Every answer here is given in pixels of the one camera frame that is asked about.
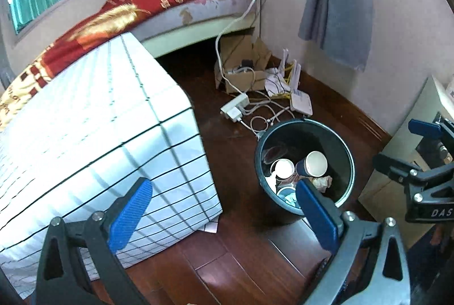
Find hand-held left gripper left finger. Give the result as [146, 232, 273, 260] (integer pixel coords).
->
[35, 177, 154, 305]

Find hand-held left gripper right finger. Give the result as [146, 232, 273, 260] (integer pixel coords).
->
[295, 178, 412, 305]

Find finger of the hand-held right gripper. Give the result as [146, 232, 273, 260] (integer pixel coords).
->
[372, 152, 430, 187]
[408, 118, 454, 140]

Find paper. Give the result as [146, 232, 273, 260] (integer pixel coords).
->
[312, 175, 333, 191]

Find dark blue paper cup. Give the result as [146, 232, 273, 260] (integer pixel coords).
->
[296, 151, 329, 179]

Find black plastic trash bin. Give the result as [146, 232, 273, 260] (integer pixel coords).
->
[255, 119, 356, 226]

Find white paper cup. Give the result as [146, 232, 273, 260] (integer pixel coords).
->
[270, 159, 295, 181]

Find white cabinet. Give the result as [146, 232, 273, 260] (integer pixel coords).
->
[358, 76, 454, 249]

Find white grid tablecloth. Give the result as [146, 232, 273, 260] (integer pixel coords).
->
[0, 32, 224, 289]

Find white router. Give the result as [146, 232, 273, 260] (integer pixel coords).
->
[280, 49, 314, 117]

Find white power strip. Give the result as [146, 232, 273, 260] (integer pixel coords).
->
[220, 94, 250, 122]

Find white papers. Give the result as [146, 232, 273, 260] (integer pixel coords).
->
[265, 67, 292, 97]

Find grey curtain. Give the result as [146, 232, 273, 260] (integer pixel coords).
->
[298, 0, 375, 72]

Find cardboard box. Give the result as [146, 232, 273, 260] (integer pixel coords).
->
[214, 37, 273, 95]

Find bed with red blanket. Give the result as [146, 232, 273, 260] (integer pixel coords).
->
[0, 0, 258, 130]

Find tangle of white cables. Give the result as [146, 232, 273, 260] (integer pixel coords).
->
[241, 98, 296, 138]

